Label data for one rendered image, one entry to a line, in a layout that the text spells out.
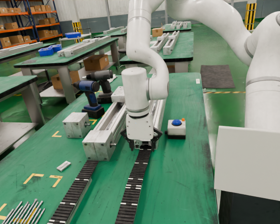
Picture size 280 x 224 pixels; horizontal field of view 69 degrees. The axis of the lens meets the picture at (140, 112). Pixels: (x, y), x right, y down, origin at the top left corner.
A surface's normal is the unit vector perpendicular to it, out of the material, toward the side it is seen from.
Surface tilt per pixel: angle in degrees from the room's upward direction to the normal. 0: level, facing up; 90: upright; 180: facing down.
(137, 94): 89
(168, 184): 0
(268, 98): 45
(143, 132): 88
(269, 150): 90
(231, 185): 90
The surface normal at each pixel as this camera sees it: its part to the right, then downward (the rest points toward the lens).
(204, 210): -0.10, -0.89
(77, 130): -0.20, 0.45
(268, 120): -0.35, -0.32
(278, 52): -0.10, 0.27
